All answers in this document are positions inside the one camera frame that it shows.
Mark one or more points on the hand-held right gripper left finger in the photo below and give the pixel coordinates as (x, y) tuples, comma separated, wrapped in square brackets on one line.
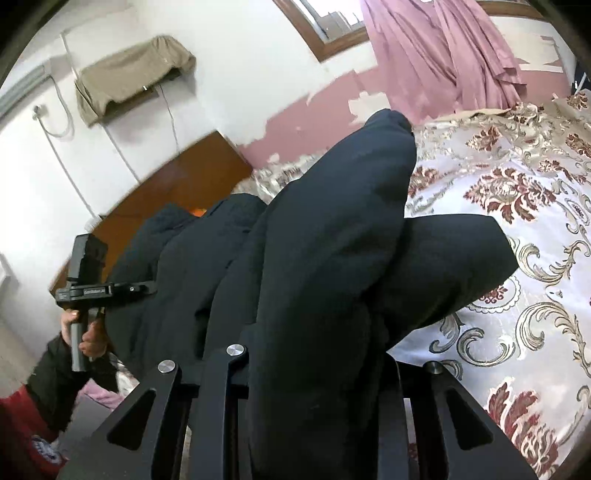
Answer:
[(226, 374)]

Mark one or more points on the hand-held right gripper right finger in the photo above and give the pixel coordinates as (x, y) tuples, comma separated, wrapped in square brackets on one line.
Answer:
[(436, 397)]

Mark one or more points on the large black coat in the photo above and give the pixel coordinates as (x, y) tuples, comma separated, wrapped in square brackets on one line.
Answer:
[(323, 230)]

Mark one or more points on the person's left forearm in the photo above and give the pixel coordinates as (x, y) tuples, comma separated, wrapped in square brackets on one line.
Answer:
[(55, 383)]

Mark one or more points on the person's left hand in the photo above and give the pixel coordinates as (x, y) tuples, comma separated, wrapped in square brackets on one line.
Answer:
[(94, 342)]

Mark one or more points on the pink cloth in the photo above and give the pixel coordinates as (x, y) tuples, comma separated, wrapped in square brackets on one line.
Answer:
[(99, 397)]

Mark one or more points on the brown wooden headboard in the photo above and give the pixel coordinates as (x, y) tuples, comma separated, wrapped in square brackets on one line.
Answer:
[(184, 175)]

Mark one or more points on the person's red garment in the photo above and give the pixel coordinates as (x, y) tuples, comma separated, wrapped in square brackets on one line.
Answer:
[(23, 438)]

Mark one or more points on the floral patterned bedspread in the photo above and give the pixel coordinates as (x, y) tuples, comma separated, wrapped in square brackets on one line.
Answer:
[(508, 207)]

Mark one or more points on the air conditioner with beige cover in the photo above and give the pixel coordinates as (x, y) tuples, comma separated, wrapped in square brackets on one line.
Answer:
[(129, 69)]

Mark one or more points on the pink curtain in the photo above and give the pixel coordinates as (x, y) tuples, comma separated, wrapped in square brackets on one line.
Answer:
[(434, 55)]

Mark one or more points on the white wall socket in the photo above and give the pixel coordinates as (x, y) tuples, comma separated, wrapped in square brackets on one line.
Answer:
[(38, 112)]

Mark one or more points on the grey wall conduit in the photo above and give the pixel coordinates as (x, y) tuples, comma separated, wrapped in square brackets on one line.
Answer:
[(18, 94)]

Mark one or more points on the brown wooden window frame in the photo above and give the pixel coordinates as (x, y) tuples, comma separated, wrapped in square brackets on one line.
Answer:
[(332, 46)]

